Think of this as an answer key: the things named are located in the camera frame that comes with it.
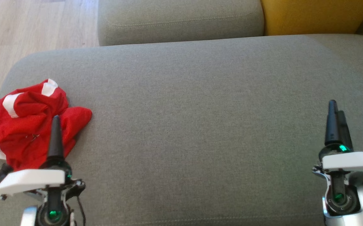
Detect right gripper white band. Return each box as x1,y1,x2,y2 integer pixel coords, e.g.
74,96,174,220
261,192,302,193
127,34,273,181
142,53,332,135
313,100,363,216

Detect red jersey shirt white sleeves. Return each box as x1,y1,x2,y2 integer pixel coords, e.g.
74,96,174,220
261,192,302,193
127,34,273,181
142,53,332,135
0,106,93,171

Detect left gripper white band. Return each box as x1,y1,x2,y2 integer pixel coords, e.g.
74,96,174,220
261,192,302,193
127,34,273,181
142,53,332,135
0,116,86,226

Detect grey sofa seat cushion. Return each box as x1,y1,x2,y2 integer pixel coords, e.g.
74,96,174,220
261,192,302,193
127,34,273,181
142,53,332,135
97,0,265,46

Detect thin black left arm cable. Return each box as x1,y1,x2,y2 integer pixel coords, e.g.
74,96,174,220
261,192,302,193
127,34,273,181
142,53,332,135
76,194,86,226

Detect large grey sofa ottoman cushion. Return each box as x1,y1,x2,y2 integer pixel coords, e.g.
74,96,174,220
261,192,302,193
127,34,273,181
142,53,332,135
0,34,363,226

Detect large yellow sofa back cushion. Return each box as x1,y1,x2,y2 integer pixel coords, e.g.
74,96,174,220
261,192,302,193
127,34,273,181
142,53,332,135
261,0,363,36

